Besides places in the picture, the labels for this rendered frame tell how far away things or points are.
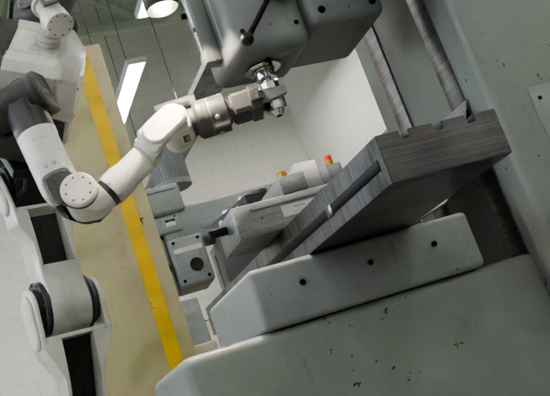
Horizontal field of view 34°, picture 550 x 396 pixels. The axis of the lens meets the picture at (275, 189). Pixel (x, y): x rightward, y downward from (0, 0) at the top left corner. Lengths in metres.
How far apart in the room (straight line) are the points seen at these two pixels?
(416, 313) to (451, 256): 0.15
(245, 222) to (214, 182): 9.96
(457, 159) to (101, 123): 2.53
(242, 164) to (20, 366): 3.79
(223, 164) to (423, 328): 10.17
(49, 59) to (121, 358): 1.63
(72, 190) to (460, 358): 0.87
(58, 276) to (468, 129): 1.22
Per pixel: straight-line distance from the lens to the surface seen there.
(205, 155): 11.91
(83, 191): 1.95
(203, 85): 8.23
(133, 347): 3.58
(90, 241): 3.66
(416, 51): 2.20
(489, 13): 2.10
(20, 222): 2.38
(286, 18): 2.05
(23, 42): 2.29
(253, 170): 11.99
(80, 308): 2.35
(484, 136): 1.52
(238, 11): 2.02
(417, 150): 1.45
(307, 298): 1.74
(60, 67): 2.20
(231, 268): 2.39
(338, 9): 2.08
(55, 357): 2.32
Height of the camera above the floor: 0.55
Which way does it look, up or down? 14 degrees up
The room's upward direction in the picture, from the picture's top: 19 degrees counter-clockwise
